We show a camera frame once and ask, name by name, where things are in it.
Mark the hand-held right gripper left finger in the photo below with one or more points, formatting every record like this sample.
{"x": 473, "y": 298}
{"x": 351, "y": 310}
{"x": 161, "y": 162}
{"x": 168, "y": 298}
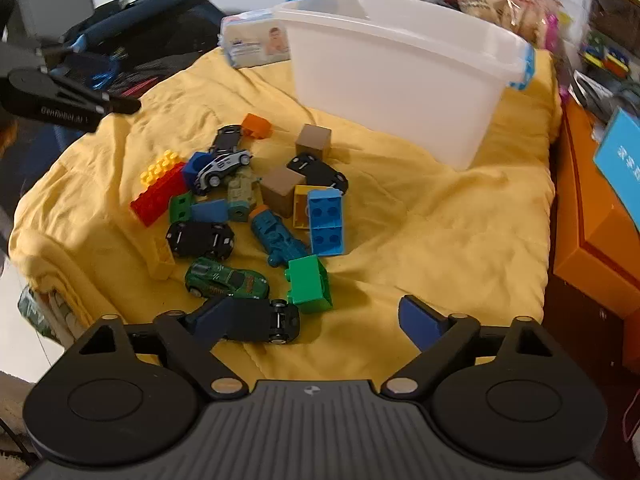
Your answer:
{"x": 214, "y": 322}

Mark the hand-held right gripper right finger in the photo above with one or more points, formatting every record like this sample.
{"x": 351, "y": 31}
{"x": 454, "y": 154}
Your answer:
{"x": 419, "y": 322}

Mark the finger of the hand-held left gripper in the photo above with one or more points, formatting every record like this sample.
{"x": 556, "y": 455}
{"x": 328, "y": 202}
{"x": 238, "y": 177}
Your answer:
{"x": 117, "y": 105}

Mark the black toy car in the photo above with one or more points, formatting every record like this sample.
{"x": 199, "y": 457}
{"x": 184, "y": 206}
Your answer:
{"x": 320, "y": 172}
{"x": 200, "y": 240}
{"x": 265, "y": 320}
{"x": 226, "y": 136}

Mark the narrow yellow toy block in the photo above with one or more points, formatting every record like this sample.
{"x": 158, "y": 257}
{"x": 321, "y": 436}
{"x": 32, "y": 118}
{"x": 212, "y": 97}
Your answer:
{"x": 162, "y": 260}

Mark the orange toy block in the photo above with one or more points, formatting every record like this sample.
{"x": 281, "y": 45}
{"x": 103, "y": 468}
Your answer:
{"x": 257, "y": 125}

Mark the white plastic storage bin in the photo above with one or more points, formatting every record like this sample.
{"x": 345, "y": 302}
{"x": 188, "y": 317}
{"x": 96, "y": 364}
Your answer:
{"x": 390, "y": 85}

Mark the green toy car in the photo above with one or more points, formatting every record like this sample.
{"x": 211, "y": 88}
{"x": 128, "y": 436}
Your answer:
{"x": 225, "y": 282}

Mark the yellow blanket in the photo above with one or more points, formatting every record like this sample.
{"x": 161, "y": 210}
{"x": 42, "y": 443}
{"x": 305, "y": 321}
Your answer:
{"x": 425, "y": 240}

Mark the dark blue toy block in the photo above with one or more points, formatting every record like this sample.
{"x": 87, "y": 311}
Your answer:
{"x": 192, "y": 170}

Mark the black and blue bag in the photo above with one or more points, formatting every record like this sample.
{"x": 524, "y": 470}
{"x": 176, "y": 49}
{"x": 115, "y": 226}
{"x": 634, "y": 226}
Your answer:
{"x": 165, "y": 15}

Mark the red toy brick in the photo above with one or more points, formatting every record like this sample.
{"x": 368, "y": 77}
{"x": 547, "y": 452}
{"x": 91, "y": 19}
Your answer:
{"x": 157, "y": 200}

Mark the teal toy vehicle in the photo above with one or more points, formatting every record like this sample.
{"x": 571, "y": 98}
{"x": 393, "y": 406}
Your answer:
{"x": 275, "y": 235}

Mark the blue sloped toy block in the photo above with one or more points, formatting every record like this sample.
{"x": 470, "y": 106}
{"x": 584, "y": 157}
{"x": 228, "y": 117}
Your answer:
{"x": 210, "y": 211}

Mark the small green toy block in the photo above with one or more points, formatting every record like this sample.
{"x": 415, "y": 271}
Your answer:
{"x": 180, "y": 208}

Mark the white police toy car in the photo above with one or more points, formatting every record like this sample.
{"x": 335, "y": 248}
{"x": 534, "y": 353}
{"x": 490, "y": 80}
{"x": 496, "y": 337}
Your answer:
{"x": 222, "y": 167}

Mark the beige toy tank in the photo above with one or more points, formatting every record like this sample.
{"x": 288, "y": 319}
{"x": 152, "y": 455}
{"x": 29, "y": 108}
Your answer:
{"x": 241, "y": 192}

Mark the light blue toy brick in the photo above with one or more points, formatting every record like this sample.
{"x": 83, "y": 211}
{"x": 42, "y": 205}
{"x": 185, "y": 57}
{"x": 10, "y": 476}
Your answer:
{"x": 326, "y": 225}

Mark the yellow hollow toy block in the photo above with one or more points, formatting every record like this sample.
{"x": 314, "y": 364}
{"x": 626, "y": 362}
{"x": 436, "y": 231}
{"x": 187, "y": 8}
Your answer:
{"x": 301, "y": 205}

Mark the baby wipes pack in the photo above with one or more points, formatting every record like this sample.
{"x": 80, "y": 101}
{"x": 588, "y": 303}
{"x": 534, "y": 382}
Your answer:
{"x": 250, "y": 40}

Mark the brown toy block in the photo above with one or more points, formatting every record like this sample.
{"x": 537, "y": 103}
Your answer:
{"x": 314, "y": 140}
{"x": 280, "y": 187}

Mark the printed cloth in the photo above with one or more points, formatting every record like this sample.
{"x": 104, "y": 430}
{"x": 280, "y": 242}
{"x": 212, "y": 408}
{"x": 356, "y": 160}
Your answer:
{"x": 42, "y": 315}

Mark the orange box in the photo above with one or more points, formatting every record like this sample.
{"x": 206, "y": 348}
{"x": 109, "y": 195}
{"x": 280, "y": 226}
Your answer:
{"x": 580, "y": 200}

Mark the light blue card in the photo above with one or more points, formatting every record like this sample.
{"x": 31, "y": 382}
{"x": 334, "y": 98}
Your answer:
{"x": 620, "y": 155}

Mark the colourful toy box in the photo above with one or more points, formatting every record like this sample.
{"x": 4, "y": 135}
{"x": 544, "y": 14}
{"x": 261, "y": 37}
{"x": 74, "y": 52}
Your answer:
{"x": 607, "y": 55}

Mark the clear snack bag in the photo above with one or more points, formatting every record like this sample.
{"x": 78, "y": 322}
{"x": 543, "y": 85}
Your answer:
{"x": 510, "y": 5}

